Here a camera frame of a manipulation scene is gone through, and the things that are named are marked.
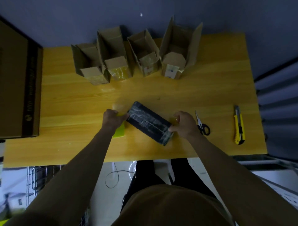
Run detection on grey pleated curtain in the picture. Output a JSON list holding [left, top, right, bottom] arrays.
[[254, 56, 298, 161]]

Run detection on white metal rack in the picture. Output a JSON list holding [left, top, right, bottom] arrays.
[[233, 155, 298, 210]]

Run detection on thin floor cable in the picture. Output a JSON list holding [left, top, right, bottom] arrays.
[[105, 162, 137, 189]]

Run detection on metal wire cart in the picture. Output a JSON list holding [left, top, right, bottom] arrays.
[[24, 164, 91, 226]]

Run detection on large flat brown carton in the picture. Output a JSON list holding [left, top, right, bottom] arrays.
[[0, 15, 44, 140]]

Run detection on black handled scissors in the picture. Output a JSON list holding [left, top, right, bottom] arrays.
[[194, 110, 211, 136]]

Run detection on person's left hand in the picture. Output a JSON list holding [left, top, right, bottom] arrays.
[[101, 109, 130, 133]]

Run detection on small carton yellow tape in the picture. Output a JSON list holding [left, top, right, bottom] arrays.
[[96, 25, 134, 81]]

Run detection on person's right hand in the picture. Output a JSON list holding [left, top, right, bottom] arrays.
[[167, 111, 201, 141]]

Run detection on person's black trousers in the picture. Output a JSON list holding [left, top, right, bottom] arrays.
[[120, 158, 217, 212]]

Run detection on person's left forearm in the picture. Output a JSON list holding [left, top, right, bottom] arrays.
[[4, 127, 117, 226]]

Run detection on person's right forearm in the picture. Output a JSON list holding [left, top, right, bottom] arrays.
[[187, 134, 298, 226]]

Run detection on small carton red label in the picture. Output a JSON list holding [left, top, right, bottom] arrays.
[[126, 28, 162, 78]]

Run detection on person's brown shirt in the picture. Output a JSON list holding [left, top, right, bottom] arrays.
[[111, 184, 236, 226]]

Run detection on yellow utility knife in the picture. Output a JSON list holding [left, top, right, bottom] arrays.
[[233, 105, 246, 145]]

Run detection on yellow tape roll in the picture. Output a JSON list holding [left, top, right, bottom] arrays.
[[111, 109, 126, 139]]

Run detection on brown box with white label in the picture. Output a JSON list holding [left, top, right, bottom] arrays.
[[159, 16, 204, 80]]

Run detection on black cardboard box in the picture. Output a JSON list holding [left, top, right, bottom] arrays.
[[125, 101, 174, 147]]

